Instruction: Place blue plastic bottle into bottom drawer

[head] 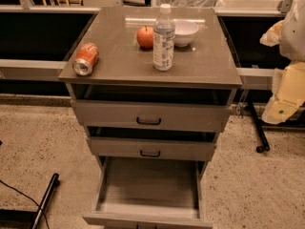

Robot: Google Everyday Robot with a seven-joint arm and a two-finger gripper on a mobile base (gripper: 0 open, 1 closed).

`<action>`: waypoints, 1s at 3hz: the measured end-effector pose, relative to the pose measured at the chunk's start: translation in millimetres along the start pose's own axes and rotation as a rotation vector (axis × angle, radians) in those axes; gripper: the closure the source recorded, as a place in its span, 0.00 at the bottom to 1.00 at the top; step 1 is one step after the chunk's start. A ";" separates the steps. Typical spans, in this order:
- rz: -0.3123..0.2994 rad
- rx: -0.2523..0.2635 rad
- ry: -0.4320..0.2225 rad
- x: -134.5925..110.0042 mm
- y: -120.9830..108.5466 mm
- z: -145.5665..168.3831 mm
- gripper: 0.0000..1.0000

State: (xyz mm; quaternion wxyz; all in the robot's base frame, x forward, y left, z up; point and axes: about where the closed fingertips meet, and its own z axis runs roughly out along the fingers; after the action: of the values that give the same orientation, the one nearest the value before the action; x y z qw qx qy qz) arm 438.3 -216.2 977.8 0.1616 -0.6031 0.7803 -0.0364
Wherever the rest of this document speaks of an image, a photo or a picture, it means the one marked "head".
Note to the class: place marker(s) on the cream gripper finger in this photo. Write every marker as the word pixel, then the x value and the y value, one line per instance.
pixel 272 36

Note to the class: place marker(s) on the grey drawer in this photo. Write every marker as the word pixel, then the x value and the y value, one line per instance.
pixel 145 143
pixel 155 108
pixel 139 193

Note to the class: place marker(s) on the black stand leg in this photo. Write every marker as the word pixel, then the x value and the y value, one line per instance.
pixel 264 144
pixel 43 206

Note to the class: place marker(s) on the clear plastic water bottle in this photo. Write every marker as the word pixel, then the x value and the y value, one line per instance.
pixel 163 39

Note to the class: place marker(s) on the black stand leg left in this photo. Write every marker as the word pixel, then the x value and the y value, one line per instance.
pixel 43 206

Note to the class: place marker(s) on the top grey drawer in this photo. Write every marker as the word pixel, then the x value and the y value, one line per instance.
pixel 155 108

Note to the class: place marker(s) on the grey drawer cabinet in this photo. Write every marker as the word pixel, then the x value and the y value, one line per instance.
pixel 206 63

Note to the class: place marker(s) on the orange soda can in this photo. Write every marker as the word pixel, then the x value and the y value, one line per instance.
pixel 85 59

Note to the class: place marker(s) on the red apple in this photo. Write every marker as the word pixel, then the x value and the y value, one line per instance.
pixel 144 37

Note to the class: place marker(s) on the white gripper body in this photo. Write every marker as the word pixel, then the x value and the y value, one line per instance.
pixel 294 37

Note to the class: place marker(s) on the middle grey drawer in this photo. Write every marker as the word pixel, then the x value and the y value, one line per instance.
pixel 145 143

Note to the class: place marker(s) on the bottom grey drawer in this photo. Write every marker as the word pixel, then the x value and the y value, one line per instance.
pixel 139 193

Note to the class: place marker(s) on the grey metal railing frame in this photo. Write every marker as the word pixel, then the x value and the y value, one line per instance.
pixel 19 68

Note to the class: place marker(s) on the white ceramic bowl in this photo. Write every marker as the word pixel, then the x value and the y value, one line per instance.
pixel 185 32

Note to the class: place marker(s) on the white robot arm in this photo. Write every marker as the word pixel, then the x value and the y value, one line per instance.
pixel 292 41

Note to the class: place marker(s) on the black stand leg right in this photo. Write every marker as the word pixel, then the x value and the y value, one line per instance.
pixel 264 144

